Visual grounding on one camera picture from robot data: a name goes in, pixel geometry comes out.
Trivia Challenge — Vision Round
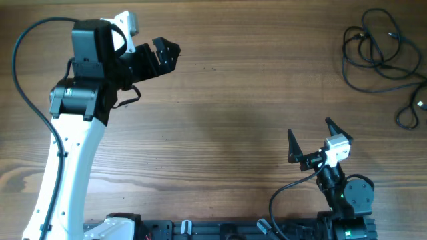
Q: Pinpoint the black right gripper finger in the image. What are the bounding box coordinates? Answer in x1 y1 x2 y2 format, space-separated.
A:
325 117 353 142
288 129 304 163

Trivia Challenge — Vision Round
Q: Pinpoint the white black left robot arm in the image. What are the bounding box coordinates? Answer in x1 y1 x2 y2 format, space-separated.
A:
23 19 181 239

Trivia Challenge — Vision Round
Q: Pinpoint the thick black HDMI cable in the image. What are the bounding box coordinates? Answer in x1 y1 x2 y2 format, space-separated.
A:
342 25 427 94

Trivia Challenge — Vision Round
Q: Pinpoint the thin black USB cable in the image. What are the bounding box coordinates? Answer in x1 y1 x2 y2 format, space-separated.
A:
395 79 427 131
343 7 403 69

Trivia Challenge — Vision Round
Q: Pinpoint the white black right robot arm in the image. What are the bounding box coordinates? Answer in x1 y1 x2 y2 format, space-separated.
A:
288 117 378 240

